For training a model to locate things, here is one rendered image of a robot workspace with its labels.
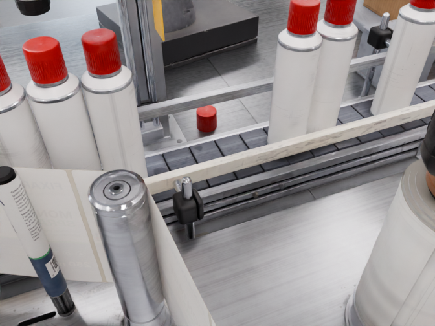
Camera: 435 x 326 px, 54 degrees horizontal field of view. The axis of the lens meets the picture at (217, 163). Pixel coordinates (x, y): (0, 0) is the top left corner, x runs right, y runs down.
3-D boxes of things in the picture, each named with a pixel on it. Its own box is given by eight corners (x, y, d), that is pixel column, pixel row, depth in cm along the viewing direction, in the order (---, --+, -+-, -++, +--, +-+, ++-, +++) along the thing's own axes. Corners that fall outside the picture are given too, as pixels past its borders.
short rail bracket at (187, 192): (183, 259, 52) (177, 191, 44) (175, 240, 54) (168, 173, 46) (208, 250, 53) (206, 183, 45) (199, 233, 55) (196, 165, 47)
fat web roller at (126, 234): (129, 354, 39) (87, 222, 26) (118, 310, 42) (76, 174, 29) (177, 336, 40) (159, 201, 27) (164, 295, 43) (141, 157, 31)
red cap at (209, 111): (192, 128, 71) (191, 112, 69) (202, 117, 73) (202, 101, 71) (210, 134, 70) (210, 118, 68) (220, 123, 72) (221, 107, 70)
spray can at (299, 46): (277, 160, 58) (296, 12, 44) (260, 137, 62) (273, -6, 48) (311, 150, 60) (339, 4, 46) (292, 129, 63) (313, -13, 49)
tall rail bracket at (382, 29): (375, 122, 72) (404, 30, 61) (350, 99, 77) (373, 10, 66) (391, 118, 73) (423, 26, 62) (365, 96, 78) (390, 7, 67)
